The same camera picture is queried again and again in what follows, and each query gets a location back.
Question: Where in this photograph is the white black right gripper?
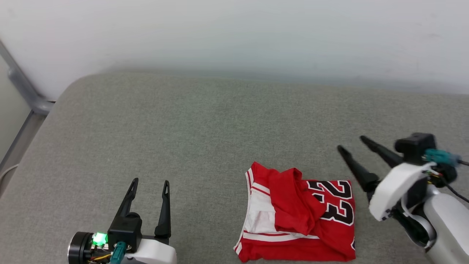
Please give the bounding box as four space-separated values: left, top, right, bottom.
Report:
337 135 435 221

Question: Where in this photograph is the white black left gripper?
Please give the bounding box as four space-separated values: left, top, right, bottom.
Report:
116 178 177 264

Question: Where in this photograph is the red white basketball jersey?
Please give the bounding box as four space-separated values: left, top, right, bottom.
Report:
233 161 357 263

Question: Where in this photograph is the teal left cable connector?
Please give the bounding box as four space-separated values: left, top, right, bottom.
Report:
110 241 127 264

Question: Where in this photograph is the teal cable connector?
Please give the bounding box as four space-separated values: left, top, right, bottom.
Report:
425 148 462 166
110 241 127 264

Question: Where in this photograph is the teal right cable connector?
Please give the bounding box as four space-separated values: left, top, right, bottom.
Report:
425 148 462 166

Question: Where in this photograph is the thin white cable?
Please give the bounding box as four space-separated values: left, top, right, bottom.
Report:
0 163 19 184

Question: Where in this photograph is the grey metal rail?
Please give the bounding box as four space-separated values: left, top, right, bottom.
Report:
0 38 56 192

